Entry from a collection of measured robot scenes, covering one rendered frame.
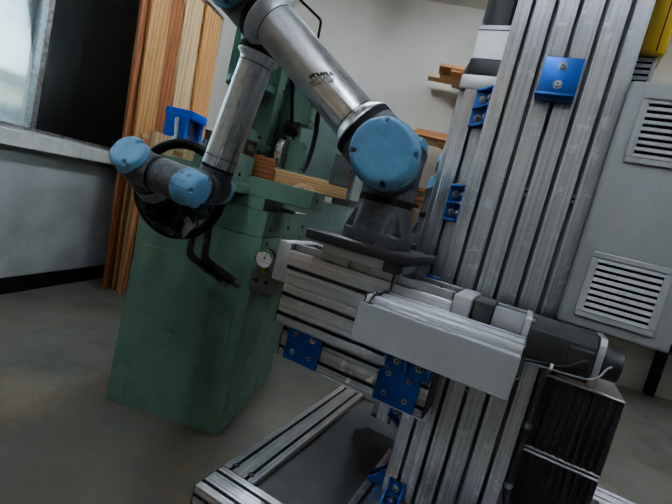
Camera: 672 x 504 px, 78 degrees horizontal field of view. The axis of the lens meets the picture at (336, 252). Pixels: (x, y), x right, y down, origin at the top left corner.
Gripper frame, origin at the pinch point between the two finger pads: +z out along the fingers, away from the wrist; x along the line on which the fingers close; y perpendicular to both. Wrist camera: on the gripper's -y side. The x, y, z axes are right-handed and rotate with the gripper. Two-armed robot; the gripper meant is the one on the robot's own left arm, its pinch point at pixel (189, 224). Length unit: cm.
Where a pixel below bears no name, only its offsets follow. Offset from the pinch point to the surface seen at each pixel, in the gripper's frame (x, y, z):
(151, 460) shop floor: 2, 62, 39
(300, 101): 6, -72, 24
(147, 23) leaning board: -121, -147, 70
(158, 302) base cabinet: -17.4, 16.3, 36.4
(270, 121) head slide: -1, -58, 22
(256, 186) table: 7.8, -24.3, 13.2
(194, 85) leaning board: -117, -162, 130
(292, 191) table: 19.9, -25.3, 12.6
